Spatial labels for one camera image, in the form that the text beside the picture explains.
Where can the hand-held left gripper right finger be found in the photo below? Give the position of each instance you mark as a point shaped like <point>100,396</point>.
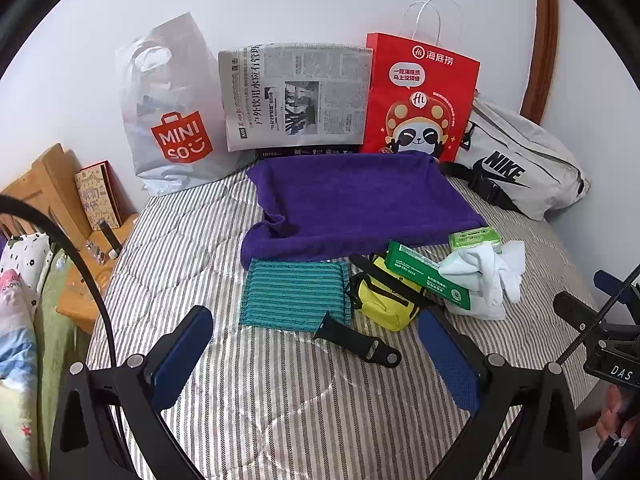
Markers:
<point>447,360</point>

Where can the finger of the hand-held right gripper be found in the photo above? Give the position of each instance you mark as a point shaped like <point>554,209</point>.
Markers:
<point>617,282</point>
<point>575,310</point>

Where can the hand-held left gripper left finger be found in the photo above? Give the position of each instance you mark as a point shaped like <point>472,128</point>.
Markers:
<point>180,360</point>

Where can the yellow small pouch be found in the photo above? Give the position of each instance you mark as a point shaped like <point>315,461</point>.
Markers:
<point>385,305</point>

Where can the white sock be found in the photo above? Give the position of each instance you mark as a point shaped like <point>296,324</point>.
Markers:
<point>475,272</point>

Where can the green wipes pack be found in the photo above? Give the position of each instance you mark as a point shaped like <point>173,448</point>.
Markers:
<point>415,265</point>

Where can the green tissue pack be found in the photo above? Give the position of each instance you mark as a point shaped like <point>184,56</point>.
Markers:
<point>472,237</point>

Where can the purple towel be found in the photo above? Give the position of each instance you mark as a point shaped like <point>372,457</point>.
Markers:
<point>350,200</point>

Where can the person's right hand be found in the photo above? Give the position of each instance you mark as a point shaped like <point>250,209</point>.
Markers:
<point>612,420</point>

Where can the striped quilt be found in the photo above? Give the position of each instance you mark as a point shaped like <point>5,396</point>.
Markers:
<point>280,400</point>

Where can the wooden nightstand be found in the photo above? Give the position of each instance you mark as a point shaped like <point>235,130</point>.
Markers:
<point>75,305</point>

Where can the green bed sheet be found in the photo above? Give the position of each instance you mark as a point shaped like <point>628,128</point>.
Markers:
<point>55,350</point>

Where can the teal striped cloth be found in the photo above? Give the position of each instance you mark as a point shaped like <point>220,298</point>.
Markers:
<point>290,295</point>

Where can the black cylindrical object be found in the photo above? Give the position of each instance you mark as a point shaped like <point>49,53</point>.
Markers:
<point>111,240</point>

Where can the white waist bag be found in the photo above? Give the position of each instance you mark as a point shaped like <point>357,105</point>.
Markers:
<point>525,145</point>

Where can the floral pillow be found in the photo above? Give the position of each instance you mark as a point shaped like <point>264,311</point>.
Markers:
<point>20,310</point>

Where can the patterned notebook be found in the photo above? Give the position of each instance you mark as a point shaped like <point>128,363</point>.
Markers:
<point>97,195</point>

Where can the black flat box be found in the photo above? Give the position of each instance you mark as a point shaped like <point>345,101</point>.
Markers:
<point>300,152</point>

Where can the white plastic shopping bag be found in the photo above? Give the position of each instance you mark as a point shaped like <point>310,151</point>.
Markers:
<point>165,90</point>

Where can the red paper bag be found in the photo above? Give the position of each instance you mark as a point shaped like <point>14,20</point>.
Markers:
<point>425,85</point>

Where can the folded newspaper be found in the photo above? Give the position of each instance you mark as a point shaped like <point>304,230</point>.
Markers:
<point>300,95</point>

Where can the brown wooden frame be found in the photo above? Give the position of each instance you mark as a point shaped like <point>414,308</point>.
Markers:
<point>542,35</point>

